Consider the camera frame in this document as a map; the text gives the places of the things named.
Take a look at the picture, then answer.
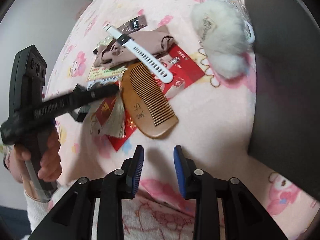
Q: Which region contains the person's left hand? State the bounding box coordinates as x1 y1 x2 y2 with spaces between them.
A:
4 129 63 193

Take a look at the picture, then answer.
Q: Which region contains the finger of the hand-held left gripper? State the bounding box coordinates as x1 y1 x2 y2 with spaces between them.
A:
71 104 91 123
72 84 120 108

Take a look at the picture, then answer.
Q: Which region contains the clear plastic packaging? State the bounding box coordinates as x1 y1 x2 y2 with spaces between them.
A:
205 0 255 43

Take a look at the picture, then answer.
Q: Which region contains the brown foil packet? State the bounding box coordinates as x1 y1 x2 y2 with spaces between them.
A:
117 9 148 34

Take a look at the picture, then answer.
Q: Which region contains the wooden comb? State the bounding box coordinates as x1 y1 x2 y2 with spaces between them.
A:
120 62 179 140

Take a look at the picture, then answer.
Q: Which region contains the beige cloth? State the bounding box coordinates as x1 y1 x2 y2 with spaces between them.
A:
94 26 175 68

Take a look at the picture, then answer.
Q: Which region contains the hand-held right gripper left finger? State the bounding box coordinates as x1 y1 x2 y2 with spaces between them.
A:
29 145 145 240

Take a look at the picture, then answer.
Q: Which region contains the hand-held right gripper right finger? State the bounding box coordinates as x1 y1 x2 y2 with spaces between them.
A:
174 145 290 240

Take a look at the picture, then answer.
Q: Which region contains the white watch strap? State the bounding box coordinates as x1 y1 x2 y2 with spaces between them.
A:
104 24 173 83

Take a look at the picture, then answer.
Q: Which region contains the pink printed blanket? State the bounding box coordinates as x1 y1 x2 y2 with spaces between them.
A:
42 0 320 240

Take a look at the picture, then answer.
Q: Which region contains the red envelope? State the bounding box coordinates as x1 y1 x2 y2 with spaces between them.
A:
106 44 213 152

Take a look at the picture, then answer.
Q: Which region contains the red tag with beige tassel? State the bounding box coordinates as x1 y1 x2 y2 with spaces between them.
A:
90 96 127 139

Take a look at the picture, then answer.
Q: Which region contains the white fluffy pompom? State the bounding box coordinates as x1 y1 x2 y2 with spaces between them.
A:
190 0 252 80

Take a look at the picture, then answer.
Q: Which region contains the person's left forearm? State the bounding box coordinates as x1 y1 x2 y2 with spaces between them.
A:
24 180 78 240

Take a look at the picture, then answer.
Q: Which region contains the dark grey container box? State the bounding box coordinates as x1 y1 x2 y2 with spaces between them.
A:
241 0 320 203

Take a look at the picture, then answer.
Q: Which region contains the green yellow card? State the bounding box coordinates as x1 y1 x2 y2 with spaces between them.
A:
87 64 129 89

